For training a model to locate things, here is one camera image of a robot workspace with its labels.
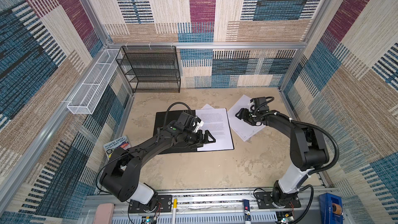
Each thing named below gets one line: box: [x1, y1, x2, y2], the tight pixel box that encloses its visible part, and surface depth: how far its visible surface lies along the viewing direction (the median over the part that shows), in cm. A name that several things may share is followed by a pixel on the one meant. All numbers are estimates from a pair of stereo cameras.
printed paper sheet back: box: [195, 107, 234, 152], surface depth 101 cm
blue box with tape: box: [318, 192, 344, 224], surface depth 68 cm
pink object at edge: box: [92, 203, 115, 224], surface depth 71 cm
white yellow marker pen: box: [172, 198, 178, 224], surface depth 73 cm
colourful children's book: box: [103, 135, 132, 161], surface depth 93 cm
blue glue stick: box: [243, 199, 251, 224], surface depth 71 cm
